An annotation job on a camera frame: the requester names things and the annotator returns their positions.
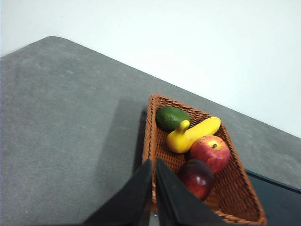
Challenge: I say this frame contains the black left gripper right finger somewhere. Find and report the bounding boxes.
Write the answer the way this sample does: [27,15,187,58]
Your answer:
[155,157,228,226]

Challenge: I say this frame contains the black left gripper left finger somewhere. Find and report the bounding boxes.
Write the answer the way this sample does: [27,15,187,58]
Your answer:
[83,158,153,226]

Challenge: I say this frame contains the dark red plum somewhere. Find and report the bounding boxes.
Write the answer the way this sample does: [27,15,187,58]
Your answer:
[180,159,214,202]

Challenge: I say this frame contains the brown wicker basket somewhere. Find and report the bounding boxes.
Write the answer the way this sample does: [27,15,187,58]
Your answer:
[142,94,268,226]

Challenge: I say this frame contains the red apple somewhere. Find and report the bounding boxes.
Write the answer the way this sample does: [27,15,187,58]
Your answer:
[189,135,231,175]

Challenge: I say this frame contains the yellow banana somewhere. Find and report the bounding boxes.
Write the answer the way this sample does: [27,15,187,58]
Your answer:
[166,117,222,154]

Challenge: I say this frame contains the green avocado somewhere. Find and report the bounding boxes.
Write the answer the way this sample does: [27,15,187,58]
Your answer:
[155,106,190,132]

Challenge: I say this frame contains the dark rectangular tray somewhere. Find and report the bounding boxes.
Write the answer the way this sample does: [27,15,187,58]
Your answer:
[244,169,301,226]

